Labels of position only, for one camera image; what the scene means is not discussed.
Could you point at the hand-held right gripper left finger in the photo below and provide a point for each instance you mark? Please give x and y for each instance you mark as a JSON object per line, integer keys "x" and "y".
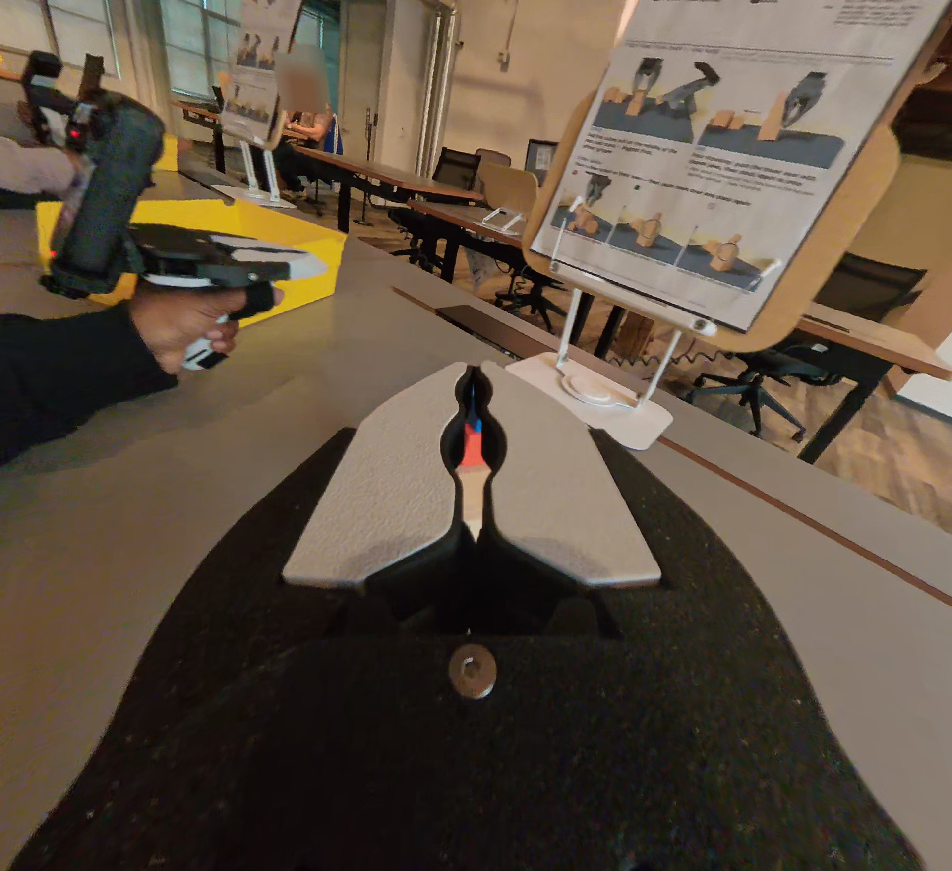
{"x": 380, "y": 499}

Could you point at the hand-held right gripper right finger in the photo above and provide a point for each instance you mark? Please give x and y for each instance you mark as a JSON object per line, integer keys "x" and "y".
{"x": 573, "y": 499}

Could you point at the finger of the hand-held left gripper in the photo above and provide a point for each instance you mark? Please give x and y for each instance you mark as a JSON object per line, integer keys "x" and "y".
{"x": 290, "y": 264}

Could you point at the medium wooden cube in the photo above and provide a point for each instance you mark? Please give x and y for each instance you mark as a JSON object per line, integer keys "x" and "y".
{"x": 473, "y": 502}

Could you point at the small red cube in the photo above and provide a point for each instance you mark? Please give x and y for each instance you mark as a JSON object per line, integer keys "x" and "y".
{"x": 472, "y": 446}

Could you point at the tiny blue cube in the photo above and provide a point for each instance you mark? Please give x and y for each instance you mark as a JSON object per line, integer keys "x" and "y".
{"x": 470, "y": 398}

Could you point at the person's left forearm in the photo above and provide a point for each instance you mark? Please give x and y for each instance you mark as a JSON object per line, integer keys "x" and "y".
{"x": 67, "y": 373}

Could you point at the yellow plastic bin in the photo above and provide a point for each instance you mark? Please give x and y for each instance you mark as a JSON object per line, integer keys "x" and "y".
{"x": 283, "y": 254}

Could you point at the black office chair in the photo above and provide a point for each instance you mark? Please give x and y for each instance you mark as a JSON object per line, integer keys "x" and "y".
{"x": 454, "y": 172}
{"x": 803, "y": 336}

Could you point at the standing instruction board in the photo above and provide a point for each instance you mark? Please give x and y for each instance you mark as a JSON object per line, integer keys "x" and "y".
{"x": 268, "y": 31}

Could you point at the long wooden office table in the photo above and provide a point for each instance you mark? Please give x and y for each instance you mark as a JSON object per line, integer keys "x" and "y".
{"x": 863, "y": 343}

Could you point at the white instruction sheet stand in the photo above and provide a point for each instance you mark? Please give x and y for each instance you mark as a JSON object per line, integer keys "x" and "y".
{"x": 833, "y": 246}

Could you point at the printed instruction sheet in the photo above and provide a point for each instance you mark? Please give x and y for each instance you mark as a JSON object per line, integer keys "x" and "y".
{"x": 744, "y": 97}

